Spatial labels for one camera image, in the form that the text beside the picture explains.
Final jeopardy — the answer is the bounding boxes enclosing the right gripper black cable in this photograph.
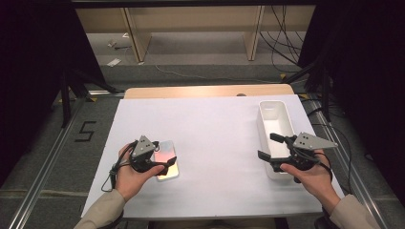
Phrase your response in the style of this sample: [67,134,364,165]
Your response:
[313,152,338,229]

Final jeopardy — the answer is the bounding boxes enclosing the white board sheet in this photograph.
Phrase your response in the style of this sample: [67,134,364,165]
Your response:
[80,94,346,220]

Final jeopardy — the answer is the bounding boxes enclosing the beige wooden desk unit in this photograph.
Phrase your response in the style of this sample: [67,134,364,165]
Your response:
[75,5,317,63]

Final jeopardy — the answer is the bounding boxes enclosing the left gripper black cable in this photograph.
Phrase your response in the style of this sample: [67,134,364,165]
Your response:
[100,142,137,229]

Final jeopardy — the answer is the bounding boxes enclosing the black floor cable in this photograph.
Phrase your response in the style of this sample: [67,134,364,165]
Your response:
[307,98,375,196]

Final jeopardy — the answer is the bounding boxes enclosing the person's right hand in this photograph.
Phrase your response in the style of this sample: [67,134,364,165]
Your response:
[280,152,342,215]

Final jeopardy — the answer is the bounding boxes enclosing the person's left hand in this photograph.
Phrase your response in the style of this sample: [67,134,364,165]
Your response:
[115,142,166,203]

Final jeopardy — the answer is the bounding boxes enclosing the white plastic bin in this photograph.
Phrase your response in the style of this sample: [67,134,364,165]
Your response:
[256,99,299,181]

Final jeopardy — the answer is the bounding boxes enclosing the black curtain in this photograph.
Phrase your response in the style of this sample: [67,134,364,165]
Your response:
[299,0,405,199]
[0,0,107,189]

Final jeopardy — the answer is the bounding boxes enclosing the black metal stand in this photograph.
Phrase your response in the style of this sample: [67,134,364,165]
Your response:
[281,61,332,123]
[59,68,121,129]

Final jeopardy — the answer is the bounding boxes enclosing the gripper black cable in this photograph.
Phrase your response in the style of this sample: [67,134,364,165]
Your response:
[313,152,338,229]
[100,142,137,229]

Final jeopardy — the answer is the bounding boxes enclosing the aluminium floor rail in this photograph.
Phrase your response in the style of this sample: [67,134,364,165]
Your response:
[306,93,390,229]
[8,90,126,229]

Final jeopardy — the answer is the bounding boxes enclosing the bundle of black cables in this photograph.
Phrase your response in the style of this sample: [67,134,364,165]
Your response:
[258,5,308,74]

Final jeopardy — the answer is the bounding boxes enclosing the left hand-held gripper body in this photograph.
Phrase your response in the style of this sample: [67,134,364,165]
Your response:
[129,135,167,175]

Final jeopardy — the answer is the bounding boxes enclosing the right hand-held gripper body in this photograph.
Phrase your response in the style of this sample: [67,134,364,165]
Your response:
[270,132,339,176]

